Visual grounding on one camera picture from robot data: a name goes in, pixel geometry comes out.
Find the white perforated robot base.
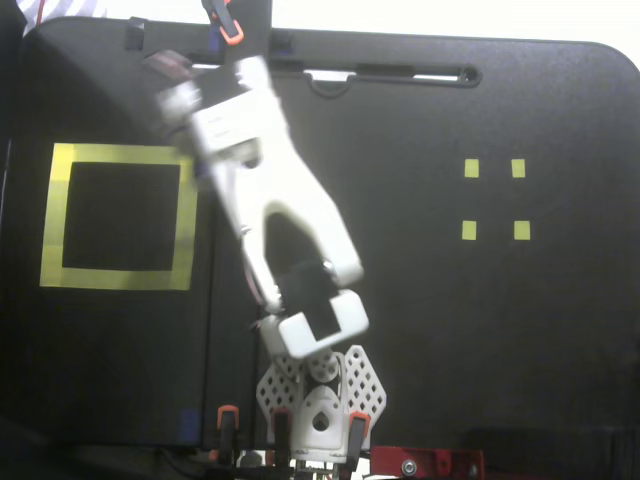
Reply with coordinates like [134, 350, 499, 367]
[256, 344, 389, 459]

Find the long black table bar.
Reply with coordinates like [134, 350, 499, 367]
[202, 0, 275, 450]

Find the orange black spring clamp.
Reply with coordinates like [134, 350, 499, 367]
[208, 404, 242, 464]
[200, 0, 246, 47]
[271, 405, 292, 464]
[348, 412, 371, 466]

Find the yellow tape square outline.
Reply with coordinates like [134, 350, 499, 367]
[39, 143, 202, 291]

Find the black tape piece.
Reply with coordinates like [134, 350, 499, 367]
[123, 17, 147, 51]

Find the white striped cloth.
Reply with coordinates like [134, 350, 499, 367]
[14, 0, 109, 36]

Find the red bracket with screw clamp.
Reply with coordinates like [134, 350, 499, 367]
[368, 444, 486, 477]

